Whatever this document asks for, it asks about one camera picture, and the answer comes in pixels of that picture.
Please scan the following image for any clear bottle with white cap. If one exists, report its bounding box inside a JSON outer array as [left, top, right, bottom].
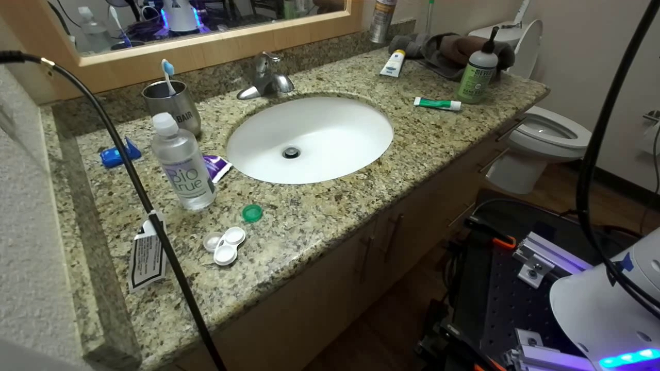
[[151, 112, 218, 211]]

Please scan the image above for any green soap pump bottle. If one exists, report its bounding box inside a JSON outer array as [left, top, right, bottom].
[[456, 26, 500, 105]]

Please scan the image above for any white sink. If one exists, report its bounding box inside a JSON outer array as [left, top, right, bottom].
[[225, 95, 395, 186]]

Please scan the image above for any purple and white tube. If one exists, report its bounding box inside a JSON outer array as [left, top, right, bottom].
[[202, 154, 233, 184]]

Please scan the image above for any white contact lens case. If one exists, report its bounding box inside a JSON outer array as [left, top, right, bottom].
[[203, 226, 247, 267]]

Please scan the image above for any silver tap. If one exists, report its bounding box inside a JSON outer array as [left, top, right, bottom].
[[236, 51, 295, 100]]

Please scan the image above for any green and white toothpaste tube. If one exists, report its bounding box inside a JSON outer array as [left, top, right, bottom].
[[413, 96, 463, 112]]

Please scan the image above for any white tube with blue cap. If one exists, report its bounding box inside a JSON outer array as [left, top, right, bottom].
[[379, 49, 407, 78]]

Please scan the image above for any grey towel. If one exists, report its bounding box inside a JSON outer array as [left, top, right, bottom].
[[388, 32, 517, 83]]

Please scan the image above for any silver metal cup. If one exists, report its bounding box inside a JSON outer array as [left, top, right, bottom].
[[142, 80, 202, 138]]

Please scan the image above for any silver spray can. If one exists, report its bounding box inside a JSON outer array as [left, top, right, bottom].
[[369, 0, 398, 44]]

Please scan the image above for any wood framed mirror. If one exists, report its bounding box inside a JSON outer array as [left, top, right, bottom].
[[0, 0, 362, 102]]

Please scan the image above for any brown towel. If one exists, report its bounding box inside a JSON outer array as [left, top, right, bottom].
[[440, 35, 497, 66]]

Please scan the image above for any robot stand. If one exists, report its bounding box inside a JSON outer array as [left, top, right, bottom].
[[417, 190, 660, 371]]

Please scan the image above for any white and blue toothbrush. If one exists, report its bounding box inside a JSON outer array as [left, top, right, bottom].
[[160, 59, 177, 97]]

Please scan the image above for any white paper tag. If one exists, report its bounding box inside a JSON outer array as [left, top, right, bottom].
[[127, 210, 169, 294]]

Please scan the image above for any white toilet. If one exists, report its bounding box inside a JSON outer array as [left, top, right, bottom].
[[467, 19, 593, 195]]

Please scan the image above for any blue plastic floss holder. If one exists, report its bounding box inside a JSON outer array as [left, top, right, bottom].
[[100, 137, 142, 168]]

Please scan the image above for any toilet paper holder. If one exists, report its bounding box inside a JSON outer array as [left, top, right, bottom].
[[641, 110, 660, 156]]

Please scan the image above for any cabinet door handle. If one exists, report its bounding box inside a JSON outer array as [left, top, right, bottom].
[[384, 213, 405, 262], [358, 233, 378, 283]]

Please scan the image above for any drawer handle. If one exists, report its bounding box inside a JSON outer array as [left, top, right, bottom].
[[476, 148, 509, 174], [447, 203, 476, 228], [494, 116, 527, 143]]

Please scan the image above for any black cable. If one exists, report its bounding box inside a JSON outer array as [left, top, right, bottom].
[[0, 50, 228, 371]]

